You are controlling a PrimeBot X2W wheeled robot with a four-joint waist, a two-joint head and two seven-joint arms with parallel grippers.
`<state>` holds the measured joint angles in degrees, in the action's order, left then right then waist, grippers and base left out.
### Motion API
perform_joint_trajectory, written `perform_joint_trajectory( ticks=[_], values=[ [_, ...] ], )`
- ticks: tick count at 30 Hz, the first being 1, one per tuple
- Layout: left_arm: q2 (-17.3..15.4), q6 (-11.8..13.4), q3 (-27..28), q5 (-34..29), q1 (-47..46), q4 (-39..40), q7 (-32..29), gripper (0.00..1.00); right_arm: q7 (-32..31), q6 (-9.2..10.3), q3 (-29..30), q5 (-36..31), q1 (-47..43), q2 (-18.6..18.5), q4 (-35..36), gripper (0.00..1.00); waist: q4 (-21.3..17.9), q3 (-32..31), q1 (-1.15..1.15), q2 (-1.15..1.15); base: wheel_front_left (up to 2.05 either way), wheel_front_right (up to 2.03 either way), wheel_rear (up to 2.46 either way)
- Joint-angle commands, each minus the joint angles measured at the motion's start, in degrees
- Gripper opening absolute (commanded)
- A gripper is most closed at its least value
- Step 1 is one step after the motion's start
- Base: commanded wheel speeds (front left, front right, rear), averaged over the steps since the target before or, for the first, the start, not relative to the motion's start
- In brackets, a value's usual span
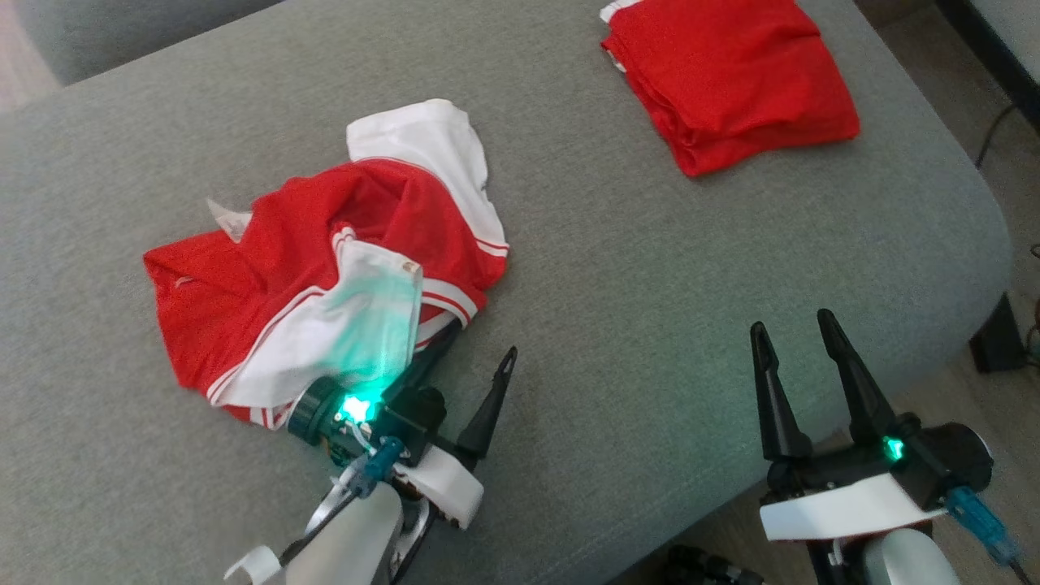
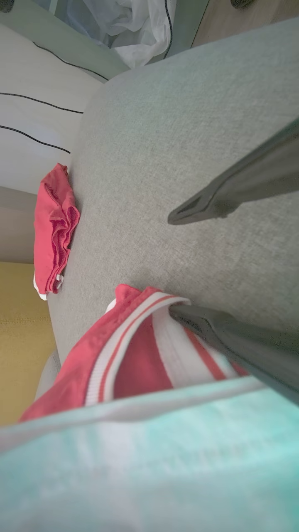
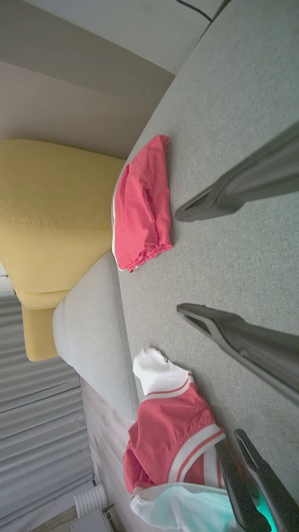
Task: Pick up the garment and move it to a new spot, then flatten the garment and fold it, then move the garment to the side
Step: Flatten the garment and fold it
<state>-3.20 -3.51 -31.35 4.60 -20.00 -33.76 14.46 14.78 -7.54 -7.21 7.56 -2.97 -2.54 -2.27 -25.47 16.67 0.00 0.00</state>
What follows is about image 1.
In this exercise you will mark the red and white garment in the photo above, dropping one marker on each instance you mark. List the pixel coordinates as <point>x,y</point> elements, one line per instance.
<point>244,276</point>
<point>731,81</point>

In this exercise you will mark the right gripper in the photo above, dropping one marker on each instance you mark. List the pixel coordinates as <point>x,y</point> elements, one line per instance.
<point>845,504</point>

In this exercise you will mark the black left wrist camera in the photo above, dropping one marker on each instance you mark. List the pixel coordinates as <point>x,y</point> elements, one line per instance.
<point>414,422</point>

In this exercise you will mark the black framed furniture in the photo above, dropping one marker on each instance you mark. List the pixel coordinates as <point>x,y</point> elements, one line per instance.
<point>995,49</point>

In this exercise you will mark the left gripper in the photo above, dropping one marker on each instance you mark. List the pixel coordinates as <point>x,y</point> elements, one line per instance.
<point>447,487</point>

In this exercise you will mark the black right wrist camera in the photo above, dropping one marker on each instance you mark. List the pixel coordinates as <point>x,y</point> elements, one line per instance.
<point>959,463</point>

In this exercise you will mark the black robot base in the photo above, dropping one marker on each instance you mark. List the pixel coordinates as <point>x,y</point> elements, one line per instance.
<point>715,569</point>

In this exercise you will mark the black furniture leg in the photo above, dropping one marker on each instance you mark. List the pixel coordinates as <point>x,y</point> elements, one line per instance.
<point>999,337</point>

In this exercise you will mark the large grey sofa chaise cushion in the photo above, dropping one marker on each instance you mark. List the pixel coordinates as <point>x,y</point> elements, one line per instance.
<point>609,284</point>

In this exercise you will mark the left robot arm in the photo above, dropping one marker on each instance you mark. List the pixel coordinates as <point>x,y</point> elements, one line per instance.
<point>357,536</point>

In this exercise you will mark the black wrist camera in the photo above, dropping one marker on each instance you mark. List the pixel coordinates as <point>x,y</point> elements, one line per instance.
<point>959,463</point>
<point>414,422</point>

